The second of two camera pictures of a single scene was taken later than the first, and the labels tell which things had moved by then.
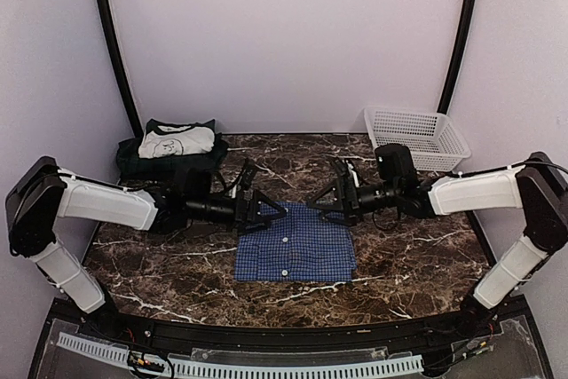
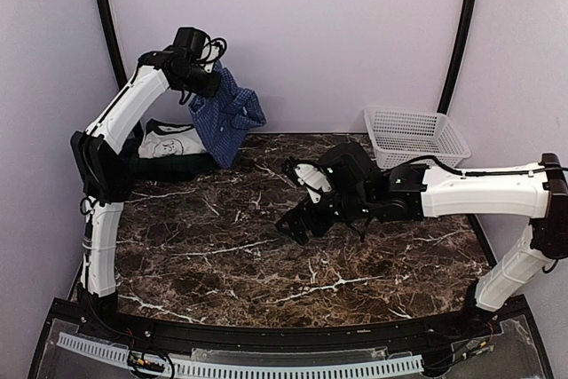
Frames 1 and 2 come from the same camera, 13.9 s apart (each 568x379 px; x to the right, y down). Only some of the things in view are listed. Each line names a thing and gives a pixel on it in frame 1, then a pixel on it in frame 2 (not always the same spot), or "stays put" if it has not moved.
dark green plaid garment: x=130 y=164 stays put
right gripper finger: x=338 y=205 to x=294 y=215
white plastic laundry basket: x=433 y=141 stays put
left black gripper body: x=239 y=217 to x=200 y=85
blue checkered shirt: x=300 y=247 to x=223 y=120
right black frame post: x=469 y=7 stays put
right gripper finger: x=338 y=222 to x=295 y=230
